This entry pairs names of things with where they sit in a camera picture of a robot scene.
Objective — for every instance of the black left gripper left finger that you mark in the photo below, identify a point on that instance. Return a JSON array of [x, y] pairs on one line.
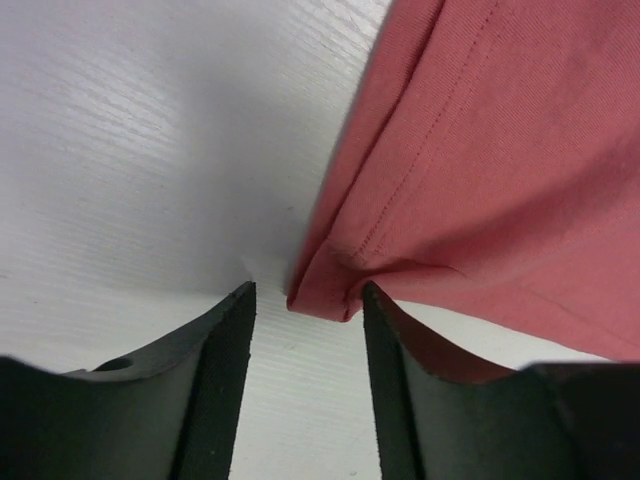
[[168, 410]]

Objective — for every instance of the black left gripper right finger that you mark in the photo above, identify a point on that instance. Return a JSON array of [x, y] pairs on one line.
[[442, 412]]

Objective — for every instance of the red t shirt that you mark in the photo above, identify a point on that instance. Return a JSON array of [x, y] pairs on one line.
[[490, 166]]

